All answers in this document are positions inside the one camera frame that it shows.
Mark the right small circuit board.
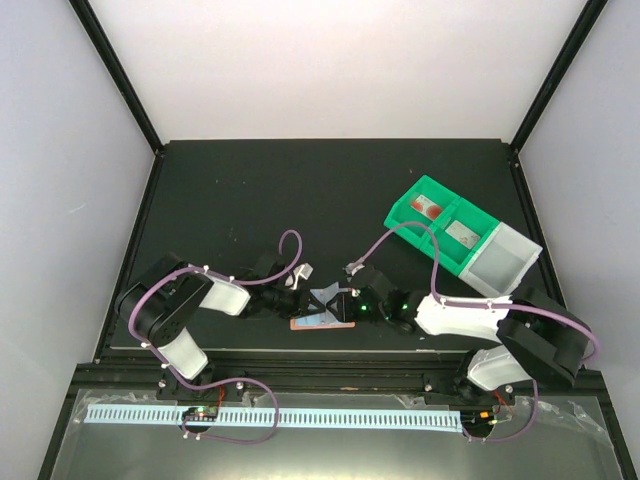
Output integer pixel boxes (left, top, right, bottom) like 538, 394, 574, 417
460, 410, 498, 427

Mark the left black frame post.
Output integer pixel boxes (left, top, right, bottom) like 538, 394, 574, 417
69, 0, 164, 154

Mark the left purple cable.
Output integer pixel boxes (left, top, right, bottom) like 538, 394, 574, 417
127, 229, 304, 391

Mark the right black frame post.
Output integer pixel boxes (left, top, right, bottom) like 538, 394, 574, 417
510, 0, 608, 154

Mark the small circuit board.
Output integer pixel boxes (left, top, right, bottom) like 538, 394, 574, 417
182, 406, 219, 422
460, 410, 498, 427

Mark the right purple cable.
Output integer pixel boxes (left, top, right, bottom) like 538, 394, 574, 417
344, 223, 601, 364

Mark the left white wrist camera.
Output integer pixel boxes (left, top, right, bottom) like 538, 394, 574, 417
285, 263, 313, 290

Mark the brown leather card holder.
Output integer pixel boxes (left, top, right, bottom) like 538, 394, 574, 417
289, 283, 355, 331

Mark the clear plastic bin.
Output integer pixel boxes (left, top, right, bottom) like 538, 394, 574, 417
458, 222, 543, 297

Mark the green plastic bin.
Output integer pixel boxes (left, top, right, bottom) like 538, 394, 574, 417
430, 198, 499, 276
384, 175, 460, 249

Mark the purple cable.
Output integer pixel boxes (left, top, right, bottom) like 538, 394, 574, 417
127, 229, 304, 391
344, 223, 601, 364

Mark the light blue slotted cable duct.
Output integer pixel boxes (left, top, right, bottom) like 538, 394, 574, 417
83, 404, 462, 433

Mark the white floral credit card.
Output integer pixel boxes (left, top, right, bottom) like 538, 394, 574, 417
445, 220, 481, 249

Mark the left small circuit board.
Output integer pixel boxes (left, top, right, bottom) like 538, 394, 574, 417
182, 406, 219, 422

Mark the black frame post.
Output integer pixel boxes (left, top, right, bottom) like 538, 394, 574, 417
69, 0, 164, 154
510, 0, 608, 154

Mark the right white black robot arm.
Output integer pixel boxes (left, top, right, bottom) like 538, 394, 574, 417
327, 285, 599, 404

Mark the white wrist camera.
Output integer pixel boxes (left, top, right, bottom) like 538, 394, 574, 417
285, 263, 313, 290
345, 264, 365, 277

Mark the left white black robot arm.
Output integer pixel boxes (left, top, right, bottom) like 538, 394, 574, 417
115, 253, 326, 399

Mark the red circle card in bin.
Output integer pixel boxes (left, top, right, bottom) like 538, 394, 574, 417
410, 195, 443, 221

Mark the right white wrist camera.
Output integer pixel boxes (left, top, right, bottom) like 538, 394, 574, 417
345, 264, 365, 277

